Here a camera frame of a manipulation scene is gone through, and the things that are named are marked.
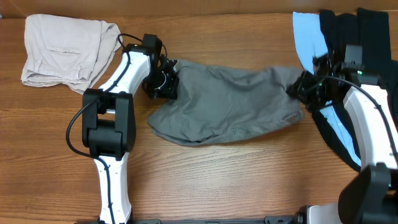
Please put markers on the light blue garment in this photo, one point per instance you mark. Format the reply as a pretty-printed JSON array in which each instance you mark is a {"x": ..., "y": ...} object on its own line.
[{"x": 308, "y": 37}]

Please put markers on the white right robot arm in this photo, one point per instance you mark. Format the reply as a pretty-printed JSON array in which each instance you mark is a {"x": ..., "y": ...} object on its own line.
[{"x": 371, "y": 197}]

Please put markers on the grey shorts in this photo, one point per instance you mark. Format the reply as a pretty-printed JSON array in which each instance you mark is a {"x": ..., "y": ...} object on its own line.
[{"x": 217, "y": 104}]

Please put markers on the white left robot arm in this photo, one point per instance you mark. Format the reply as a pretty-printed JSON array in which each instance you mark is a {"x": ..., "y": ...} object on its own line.
[{"x": 108, "y": 119}]

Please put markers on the beige folded shorts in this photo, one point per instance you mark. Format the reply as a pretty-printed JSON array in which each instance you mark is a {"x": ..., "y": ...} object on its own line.
[{"x": 69, "y": 51}]

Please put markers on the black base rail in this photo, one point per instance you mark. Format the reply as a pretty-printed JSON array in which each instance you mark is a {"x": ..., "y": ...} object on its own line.
[{"x": 285, "y": 219}]

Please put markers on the black garment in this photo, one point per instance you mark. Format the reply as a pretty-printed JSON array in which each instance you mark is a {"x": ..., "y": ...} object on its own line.
[{"x": 369, "y": 29}]

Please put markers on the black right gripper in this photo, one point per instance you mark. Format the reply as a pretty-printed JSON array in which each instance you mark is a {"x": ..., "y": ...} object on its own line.
[{"x": 297, "y": 89}]

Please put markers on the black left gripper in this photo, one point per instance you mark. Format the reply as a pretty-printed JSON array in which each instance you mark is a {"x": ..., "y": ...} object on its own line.
[{"x": 168, "y": 90}]

